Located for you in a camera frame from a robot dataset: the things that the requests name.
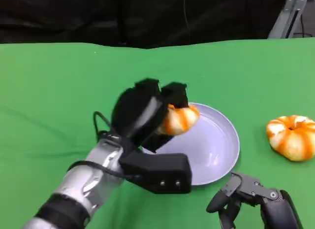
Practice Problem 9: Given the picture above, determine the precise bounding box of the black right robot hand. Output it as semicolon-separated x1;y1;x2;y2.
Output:
206;171;304;229

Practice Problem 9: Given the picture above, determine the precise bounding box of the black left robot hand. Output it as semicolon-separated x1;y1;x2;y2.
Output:
111;78;190;155

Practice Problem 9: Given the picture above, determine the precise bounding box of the orange white toy bread roll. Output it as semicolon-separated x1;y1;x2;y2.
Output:
265;115;315;163
156;103;200;136

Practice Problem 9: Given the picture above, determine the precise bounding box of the lilac plate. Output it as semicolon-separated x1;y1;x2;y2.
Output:
145;102;241;187

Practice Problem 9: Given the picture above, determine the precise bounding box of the green table cloth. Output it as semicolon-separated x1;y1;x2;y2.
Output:
0;40;315;229

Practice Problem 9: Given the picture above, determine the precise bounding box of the black backdrop curtain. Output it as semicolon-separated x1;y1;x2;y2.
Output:
0;0;315;49

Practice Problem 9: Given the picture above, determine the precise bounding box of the black looped wrist cable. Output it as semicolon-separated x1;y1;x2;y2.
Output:
93;111;114;141

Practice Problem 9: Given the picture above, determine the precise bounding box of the black cable along forearm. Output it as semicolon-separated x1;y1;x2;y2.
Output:
67;161;142;178

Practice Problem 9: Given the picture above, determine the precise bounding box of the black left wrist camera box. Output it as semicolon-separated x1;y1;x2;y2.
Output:
119;151;192;195

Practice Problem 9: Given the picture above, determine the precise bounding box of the thin black hanging cable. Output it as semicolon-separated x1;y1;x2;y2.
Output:
183;0;192;42

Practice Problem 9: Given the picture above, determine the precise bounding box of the grey metal frame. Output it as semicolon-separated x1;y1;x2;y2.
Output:
267;0;313;39

